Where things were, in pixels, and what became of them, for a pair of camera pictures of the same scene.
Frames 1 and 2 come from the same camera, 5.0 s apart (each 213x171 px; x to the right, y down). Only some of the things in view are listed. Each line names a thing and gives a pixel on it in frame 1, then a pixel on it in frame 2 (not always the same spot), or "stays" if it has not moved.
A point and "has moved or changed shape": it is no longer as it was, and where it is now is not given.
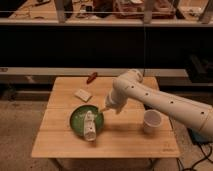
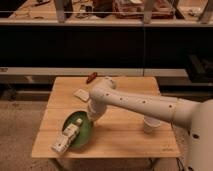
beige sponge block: [82, 95] stays
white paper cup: [152, 119] stays
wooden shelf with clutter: [106, 12] stays
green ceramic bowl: [77, 118] has moved or changed shape
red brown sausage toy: [91, 78] stays
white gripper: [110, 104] → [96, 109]
